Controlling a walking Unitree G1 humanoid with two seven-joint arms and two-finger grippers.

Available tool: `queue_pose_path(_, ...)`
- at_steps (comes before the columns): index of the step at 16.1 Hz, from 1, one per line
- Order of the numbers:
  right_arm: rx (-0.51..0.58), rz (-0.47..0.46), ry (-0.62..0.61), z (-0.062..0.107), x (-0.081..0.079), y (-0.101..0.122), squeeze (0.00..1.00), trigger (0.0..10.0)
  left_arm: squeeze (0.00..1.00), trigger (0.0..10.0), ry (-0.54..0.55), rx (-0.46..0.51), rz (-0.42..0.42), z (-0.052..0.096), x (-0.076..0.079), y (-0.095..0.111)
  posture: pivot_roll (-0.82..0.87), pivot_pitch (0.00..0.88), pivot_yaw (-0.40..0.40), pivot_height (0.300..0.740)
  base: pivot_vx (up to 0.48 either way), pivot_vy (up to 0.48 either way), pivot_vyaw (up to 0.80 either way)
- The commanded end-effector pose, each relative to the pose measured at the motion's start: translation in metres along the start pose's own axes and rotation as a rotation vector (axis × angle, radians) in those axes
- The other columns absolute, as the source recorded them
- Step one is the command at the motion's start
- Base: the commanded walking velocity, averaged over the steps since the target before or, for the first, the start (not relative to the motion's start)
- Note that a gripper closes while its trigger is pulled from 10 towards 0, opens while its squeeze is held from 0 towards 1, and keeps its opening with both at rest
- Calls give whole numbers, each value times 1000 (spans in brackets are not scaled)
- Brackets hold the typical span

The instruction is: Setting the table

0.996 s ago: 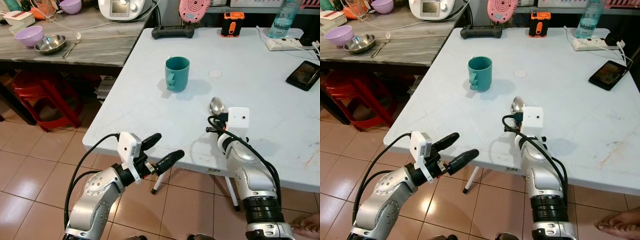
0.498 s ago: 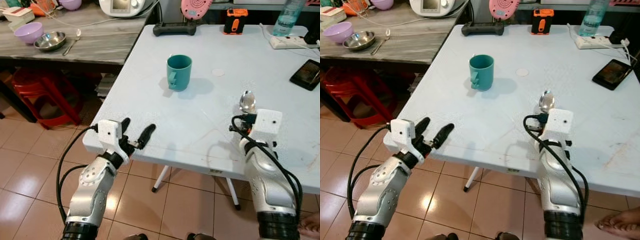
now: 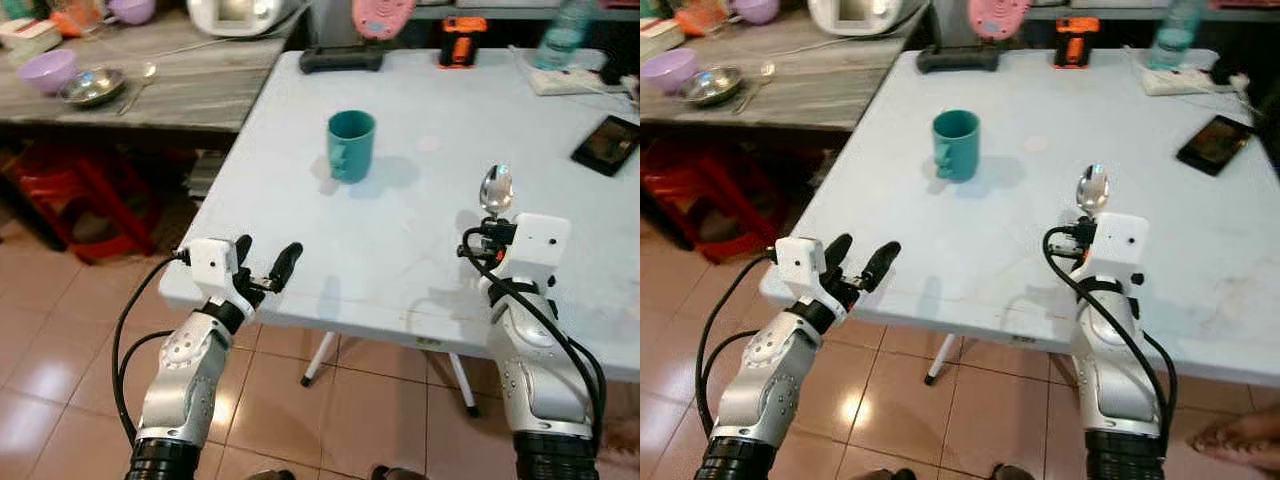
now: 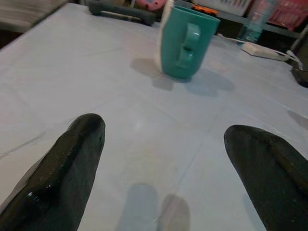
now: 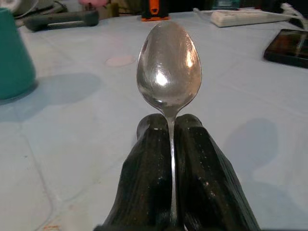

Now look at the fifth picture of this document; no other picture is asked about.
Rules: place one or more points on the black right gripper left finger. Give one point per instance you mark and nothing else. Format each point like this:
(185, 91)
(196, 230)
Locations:
(144, 173)

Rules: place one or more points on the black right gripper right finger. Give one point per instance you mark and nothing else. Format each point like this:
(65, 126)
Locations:
(207, 178)

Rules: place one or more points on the silver metal spoon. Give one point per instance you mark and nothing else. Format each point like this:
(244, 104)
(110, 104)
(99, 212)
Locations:
(168, 69)

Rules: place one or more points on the black glossy tray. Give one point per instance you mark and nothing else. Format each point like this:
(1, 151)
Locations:
(287, 48)

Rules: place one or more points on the orange and black device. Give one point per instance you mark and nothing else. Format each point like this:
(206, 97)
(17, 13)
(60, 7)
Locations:
(155, 10)

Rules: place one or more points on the white power strip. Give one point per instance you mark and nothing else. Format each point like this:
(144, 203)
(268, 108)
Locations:
(240, 18)

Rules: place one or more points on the teal plastic cup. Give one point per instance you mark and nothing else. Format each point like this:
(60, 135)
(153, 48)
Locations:
(13, 55)

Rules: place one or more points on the pink object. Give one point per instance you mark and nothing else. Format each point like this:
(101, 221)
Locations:
(87, 3)

